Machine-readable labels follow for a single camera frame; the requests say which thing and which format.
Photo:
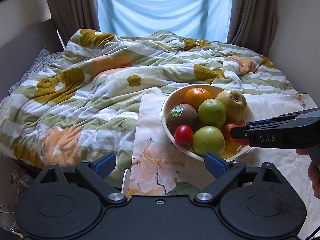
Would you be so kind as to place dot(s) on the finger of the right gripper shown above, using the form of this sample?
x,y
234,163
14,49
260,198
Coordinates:
x,y
313,112
259,132

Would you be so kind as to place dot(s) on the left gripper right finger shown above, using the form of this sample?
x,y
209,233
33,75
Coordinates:
x,y
227,176

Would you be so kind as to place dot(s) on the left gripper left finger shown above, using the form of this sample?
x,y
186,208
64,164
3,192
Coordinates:
x,y
92,176

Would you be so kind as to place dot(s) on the red cherry tomato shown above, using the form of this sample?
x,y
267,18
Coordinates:
x,y
242,141
183,134

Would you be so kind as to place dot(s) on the small mandarin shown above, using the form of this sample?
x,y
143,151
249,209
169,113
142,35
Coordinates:
x,y
226,131

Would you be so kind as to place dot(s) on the large yellow apple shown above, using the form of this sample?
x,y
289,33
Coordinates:
x,y
235,104

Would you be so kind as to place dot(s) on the green apple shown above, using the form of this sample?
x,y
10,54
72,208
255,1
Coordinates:
x,y
212,113
208,139

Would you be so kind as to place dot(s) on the small orange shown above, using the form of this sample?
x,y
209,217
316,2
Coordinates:
x,y
196,96

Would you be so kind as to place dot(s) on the brown kiwi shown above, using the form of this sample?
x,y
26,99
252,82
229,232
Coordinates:
x,y
183,114

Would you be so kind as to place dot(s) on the person's right hand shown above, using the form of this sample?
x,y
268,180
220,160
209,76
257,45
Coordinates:
x,y
313,174

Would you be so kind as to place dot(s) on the floral white tablecloth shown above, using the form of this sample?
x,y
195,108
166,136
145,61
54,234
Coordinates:
x,y
159,168

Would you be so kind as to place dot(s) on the green striped floral quilt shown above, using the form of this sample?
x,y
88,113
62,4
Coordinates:
x,y
94,89

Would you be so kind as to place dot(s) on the brown right curtain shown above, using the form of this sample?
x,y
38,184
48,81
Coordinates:
x,y
252,24

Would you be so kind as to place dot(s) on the brown curtain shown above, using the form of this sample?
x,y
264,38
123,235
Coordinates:
x,y
252,24
71,15

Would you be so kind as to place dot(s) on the light blue window curtain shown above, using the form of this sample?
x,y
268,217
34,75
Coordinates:
x,y
199,19

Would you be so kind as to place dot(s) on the grey headboard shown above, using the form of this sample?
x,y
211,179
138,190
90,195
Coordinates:
x,y
18,55

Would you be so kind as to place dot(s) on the brown left curtain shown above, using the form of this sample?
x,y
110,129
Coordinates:
x,y
71,15

